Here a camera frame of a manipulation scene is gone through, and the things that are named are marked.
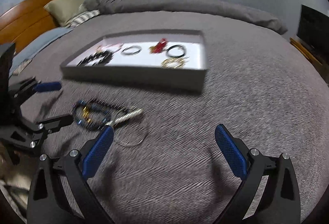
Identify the blue bead bracelet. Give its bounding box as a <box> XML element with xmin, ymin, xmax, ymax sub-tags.
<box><xmin>72</xmin><ymin>99</ymin><xmax>113</xmax><ymax>130</ymax></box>

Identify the thin silver hoop bangle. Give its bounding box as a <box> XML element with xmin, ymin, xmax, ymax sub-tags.
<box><xmin>114</xmin><ymin>115</ymin><xmax>149</xmax><ymax>148</ymax></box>

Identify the large black bead bracelet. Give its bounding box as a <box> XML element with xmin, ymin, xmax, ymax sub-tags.
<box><xmin>77</xmin><ymin>50</ymin><xmax>114</xmax><ymax>67</ymax></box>

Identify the pink string charm bracelet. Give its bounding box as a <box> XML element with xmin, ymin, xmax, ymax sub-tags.
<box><xmin>96</xmin><ymin>43</ymin><xmax>124</xmax><ymax>53</ymax></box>

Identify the dark ring bangle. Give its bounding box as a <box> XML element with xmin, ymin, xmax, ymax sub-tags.
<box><xmin>121</xmin><ymin>45</ymin><xmax>142</xmax><ymax>55</ymax></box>

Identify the gold chain bracelet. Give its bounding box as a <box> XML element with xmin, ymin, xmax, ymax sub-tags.
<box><xmin>161</xmin><ymin>56</ymin><xmax>190</xmax><ymax>69</ymax></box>

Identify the black cord bracelet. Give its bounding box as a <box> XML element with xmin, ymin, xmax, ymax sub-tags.
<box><xmin>166</xmin><ymin>44</ymin><xmax>188</xmax><ymax>58</ymax></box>

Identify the red bead gold bracelet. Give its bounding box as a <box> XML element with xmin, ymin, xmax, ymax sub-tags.
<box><xmin>149</xmin><ymin>38</ymin><xmax>168</xmax><ymax>54</ymax></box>

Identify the dark small bead strand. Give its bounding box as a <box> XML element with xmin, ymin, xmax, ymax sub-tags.
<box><xmin>87</xmin><ymin>98</ymin><xmax>130</xmax><ymax>117</ymax></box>

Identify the light blue sheet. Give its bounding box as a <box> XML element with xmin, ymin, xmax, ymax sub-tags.
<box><xmin>9</xmin><ymin>28</ymin><xmax>73</xmax><ymax>76</ymax></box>

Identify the wooden headboard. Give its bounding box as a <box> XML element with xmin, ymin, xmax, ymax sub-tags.
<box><xmin>1</xmin><ymin>0</ymin><xmax>60</xmax><ymax>53</ymax></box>

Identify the grey bed blanket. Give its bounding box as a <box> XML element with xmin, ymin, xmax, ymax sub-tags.
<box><xmin>11</xmin><ymin>11</ymin><xmax>328</xmax><ymax>223</ymax></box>

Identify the striped grey white pillow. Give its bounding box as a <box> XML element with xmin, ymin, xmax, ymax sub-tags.
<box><xmin>64</xmin><ymin>10</ymin><xmax>100</xmax><ymax>28</ymax></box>

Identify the olive green pillow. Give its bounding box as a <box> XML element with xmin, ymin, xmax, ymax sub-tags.
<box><xmin>44</xmin><ymin>0</ymin><xmax>87</xmax><ymax>27</ymax></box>

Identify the rolled grey duvet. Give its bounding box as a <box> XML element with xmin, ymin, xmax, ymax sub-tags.
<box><xmin>83</xmin><ymin>0</ymin><xmax>288</xmax><ymax>35</ymax></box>

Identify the shallow white cardboard tray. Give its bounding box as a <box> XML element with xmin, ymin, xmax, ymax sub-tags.
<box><xmin>60</xmin><ymin>29</ymin><xmax>207</xmax><ymax>93</ymax></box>

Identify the wooden tv stand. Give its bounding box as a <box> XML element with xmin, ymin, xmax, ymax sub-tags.
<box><xmin>289</xmin><ymin>38</ymin><xmax>328</xmax><ymax>83</ymax></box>

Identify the black flat monitor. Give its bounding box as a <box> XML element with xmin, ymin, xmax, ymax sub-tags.
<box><xmin>297</xmin><ymin>5</ymin><xmax>328</xmax><ymax>63</ymax></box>

